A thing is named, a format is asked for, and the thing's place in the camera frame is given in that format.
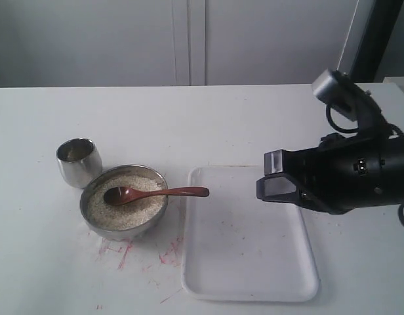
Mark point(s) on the brown wooden spoon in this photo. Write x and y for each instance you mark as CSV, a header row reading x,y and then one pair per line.
x,y
122,195

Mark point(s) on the white cabinet doors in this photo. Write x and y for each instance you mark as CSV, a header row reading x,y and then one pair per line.
x,y
156,43

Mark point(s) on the beige side table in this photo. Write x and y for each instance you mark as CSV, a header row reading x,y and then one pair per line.
x,y
399,81

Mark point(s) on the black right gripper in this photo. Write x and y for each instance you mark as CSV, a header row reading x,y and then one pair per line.
x,y
335,181

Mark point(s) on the dark vertical post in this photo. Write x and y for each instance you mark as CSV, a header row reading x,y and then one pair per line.
x,y
384,15

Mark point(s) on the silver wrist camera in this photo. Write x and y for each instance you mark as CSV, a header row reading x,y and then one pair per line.
x,y
337,90

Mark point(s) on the stainless steel cup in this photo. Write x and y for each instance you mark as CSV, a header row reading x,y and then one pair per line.
x,y
79,162

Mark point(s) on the white plastic tray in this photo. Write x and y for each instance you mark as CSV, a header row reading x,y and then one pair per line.
x,y
238,248

